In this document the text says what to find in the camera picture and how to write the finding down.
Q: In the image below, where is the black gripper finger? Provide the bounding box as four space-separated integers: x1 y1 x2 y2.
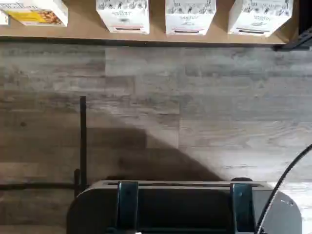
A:
230 178 256 234
117 181 140 234

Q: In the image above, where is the white pasta box green strip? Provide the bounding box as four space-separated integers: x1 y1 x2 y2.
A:
227 0 294 38

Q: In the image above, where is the wooden shelf board with boxes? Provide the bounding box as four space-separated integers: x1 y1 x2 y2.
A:
0 0 300 46

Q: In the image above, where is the white pasta box orange strip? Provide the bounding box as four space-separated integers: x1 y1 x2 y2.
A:
95 0 150 35

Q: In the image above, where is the white pasta box pink strip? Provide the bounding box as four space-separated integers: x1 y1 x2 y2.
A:
164 0 217 36

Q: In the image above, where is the yellow purely elizabeth granola box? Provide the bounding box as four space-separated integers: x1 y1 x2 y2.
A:
0 0 69 28

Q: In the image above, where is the thin black stand rod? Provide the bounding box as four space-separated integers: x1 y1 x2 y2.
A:
0 96 87 198

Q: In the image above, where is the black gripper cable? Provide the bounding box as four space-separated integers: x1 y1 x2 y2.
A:
255 144 312 234

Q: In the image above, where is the black metal shelf frame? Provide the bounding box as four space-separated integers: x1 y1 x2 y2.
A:
0 31 312 52

